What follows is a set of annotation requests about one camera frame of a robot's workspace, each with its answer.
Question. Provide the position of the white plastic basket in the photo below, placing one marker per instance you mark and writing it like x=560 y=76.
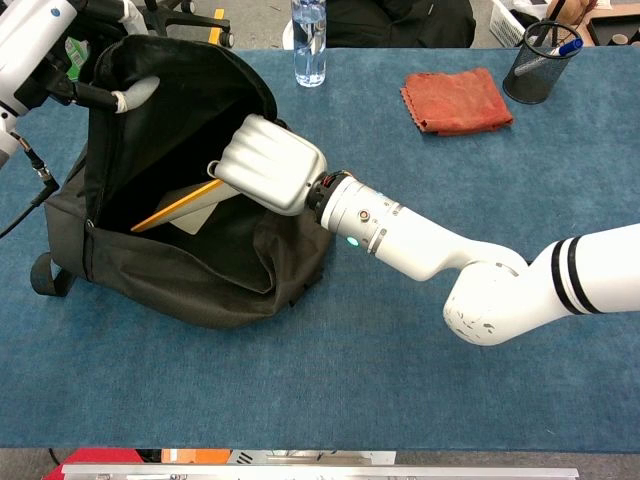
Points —
x=507 y=22

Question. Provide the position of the black mesh pen holder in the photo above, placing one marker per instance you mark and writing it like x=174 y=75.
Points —
x=530 y=80

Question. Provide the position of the red box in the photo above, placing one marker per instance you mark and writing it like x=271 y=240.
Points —
x=100 y=456

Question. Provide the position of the brown plush toy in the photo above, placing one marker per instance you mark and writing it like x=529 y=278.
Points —
x=567 y=10

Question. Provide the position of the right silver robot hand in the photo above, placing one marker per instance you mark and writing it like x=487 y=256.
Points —
x=272 y=162

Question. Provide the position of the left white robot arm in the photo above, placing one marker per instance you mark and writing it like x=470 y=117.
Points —
x=6 y=135

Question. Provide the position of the person in black clothes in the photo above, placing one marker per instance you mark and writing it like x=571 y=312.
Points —
x=400 y=25

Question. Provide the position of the blue capped marker pen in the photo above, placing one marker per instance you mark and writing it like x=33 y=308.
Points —
x=570 y=48

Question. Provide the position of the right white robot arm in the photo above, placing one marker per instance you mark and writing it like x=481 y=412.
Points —
x=425 y=245

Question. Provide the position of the clear plastic water bottle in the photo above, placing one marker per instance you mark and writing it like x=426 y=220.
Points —
x=309 y=45

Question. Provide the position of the white yellow Lexicon book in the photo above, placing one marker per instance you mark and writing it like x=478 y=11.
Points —
x=192 y=210

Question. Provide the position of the black office chair base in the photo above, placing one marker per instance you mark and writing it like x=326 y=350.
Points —
x=190 y=15

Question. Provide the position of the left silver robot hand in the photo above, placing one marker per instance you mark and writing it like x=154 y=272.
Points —
x=30 y=40

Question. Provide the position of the orange folded cloth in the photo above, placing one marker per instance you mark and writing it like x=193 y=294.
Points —
x=455 y=100

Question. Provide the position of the blue felt table mat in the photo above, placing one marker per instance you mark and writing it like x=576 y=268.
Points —
x=400 y=375

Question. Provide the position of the black fabric backpack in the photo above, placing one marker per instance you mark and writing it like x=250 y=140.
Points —
x=190 y=270

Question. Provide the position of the wooden tray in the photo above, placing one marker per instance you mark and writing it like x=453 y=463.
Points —
x=615 y=30

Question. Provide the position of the aluminium profile rail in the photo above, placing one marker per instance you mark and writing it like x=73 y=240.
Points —
x=320 y=472

